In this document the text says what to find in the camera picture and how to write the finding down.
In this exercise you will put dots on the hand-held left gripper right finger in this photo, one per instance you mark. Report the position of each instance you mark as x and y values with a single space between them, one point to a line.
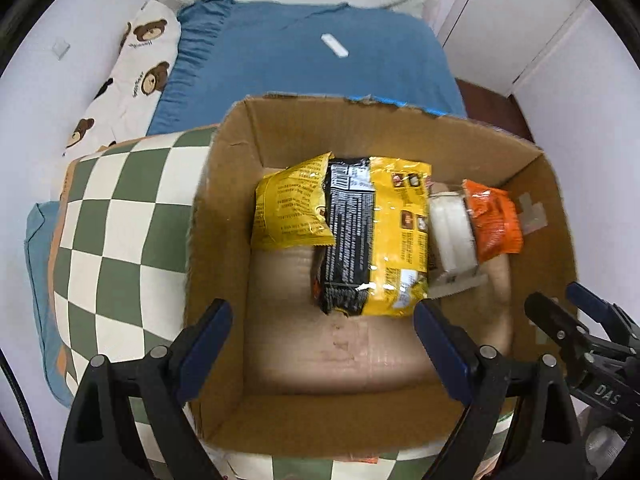
442 350

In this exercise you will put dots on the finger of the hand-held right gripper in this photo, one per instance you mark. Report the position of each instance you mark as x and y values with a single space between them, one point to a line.
552 317
595 305

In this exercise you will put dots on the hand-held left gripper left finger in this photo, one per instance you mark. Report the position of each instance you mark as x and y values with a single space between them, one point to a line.
207 345

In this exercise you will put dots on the orange snack packet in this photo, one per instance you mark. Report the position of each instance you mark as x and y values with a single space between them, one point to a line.
495 220

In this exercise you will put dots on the yellow picture-print snack packet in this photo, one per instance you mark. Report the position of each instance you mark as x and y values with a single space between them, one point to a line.
400 240

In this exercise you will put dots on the white snack packet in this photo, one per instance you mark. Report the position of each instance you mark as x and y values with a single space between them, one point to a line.
452 230

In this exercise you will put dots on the cardboard box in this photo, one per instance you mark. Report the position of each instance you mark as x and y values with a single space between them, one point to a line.
225 210

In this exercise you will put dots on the black snack packet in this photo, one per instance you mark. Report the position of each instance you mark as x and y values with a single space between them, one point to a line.
347 230

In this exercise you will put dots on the yellow crinkled snack packet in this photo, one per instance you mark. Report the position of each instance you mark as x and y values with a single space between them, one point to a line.
287 205

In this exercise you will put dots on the green checkered table cover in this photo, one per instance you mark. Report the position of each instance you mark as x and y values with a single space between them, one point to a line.
120 240

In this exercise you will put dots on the light blue blanket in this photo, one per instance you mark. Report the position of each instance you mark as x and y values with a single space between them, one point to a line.
40 280

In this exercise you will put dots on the bear-print white pillow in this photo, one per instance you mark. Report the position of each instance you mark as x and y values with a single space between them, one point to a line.
135 65

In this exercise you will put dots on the white door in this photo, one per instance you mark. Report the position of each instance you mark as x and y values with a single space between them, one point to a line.
510 25

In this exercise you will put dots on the blue bedsheet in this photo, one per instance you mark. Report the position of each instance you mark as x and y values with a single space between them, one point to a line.
300 60

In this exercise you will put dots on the white remote control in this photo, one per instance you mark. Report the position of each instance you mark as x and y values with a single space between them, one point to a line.
335 46

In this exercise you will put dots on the white wall socket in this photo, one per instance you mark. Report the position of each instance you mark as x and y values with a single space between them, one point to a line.
61 48

